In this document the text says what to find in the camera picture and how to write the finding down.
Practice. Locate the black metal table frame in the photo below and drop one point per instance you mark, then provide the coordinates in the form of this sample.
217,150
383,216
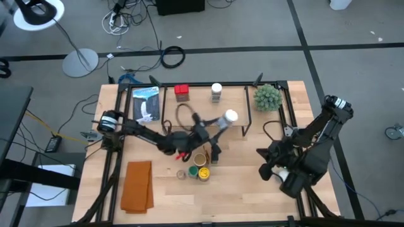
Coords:
202,84

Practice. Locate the black box on floor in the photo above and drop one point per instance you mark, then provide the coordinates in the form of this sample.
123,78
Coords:
180,6

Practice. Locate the black power adapter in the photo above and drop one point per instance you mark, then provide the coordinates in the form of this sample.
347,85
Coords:
53,144

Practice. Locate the small glass jar cork lid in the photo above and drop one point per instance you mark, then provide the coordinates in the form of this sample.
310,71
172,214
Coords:
181,174

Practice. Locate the green potted plant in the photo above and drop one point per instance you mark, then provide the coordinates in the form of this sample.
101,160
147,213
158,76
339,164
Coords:
268,97

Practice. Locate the white lid bagel seasoning jar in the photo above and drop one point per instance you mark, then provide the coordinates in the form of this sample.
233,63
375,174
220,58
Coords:
216,91
231,116

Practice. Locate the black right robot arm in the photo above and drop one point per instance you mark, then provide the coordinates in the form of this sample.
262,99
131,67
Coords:
328,126

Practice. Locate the oregano jar green lid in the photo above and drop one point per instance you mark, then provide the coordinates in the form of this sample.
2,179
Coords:
193,171

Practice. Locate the white floor lamp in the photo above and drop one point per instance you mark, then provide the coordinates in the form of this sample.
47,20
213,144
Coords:
80,63

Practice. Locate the smoked paprika tin red lid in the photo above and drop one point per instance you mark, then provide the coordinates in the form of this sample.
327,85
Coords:
182,93

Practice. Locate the white box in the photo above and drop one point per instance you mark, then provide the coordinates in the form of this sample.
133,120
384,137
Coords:
47,195

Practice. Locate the orange folded cloth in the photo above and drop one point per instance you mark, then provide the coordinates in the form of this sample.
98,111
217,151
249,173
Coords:
137,189

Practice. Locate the chili onion jar yellow lid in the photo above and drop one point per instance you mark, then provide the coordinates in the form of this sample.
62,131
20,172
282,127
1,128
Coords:
204,174

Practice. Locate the white container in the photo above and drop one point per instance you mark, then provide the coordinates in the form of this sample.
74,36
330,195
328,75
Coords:
341,3

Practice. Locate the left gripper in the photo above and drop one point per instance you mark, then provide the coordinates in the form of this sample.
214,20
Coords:
202,132

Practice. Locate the black desk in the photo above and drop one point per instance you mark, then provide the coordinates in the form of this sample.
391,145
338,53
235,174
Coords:
12,110

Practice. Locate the waterfall cover book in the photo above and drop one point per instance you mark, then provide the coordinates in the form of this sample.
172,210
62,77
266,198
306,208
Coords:
146,104

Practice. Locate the dark green spice tin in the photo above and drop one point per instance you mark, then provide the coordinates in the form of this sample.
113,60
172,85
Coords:
215,157

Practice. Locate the grey caster wheel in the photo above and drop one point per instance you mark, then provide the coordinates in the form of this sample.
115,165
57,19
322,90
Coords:
394,132

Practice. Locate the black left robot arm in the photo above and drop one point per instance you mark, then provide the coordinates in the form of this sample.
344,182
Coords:
142,132

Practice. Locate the wooden shelf black metal legs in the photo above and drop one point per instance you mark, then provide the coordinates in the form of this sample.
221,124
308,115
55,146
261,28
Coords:
233,101

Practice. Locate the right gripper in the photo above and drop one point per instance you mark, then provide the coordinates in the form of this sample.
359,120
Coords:
284,154

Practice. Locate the furikake jar tan lid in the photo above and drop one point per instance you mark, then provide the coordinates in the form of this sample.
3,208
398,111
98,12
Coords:
199,159

